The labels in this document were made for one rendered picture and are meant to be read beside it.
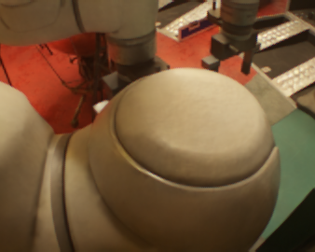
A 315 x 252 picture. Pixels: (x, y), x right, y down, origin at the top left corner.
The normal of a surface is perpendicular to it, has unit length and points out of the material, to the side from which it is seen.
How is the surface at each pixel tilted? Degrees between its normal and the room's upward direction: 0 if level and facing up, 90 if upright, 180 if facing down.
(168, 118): 7
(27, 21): 103
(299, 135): 0
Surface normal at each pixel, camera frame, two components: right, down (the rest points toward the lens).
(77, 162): -0.27, -0.62
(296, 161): -0.06, -0.67
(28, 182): 0.90, -0.17
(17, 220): 0.73, 0.05
